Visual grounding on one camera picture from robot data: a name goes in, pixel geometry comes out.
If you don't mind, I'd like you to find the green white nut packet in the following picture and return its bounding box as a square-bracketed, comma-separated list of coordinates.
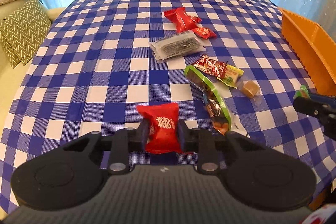
[184, 65, 250, 138]

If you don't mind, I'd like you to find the red snack packet white text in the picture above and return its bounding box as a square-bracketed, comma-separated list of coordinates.
[136, 102, 193, 155]

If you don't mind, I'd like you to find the brown caramel candy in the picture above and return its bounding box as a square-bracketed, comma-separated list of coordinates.
[236, 76, 261, 106]

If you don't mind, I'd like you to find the yellow green candy packet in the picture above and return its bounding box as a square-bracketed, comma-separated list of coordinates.
[217, 64, 244, 89]

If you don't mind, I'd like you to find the red brown candy bar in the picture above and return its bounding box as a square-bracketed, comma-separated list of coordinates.
[193, 55, 227, 79]

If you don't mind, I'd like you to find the clear black seaweed packet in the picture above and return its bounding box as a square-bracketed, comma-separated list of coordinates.
[149, 31, 206, 64]

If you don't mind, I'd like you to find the small red candy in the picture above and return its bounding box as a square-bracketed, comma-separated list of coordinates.
[192, 27, 217, 39]
[190, 16, 202, 24]

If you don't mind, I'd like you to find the large red snack packet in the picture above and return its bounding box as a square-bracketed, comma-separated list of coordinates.
[163, 7, 198, 34]

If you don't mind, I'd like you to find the green candy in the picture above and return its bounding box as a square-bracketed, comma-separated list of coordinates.
[293, 85, 310, 100]

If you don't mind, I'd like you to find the orange plastic tray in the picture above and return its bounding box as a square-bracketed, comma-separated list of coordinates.
[280, 8, 336, 96]

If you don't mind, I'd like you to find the blue white checkered tablecloth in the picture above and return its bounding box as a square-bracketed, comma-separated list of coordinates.
[1, 0, 335, 213]

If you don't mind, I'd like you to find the light yellow sofa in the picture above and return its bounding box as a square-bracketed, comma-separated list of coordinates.
[0, 0, 65, 134]

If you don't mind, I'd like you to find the green chevron pillow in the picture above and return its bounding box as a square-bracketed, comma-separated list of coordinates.
[1, 0, 51, 68]

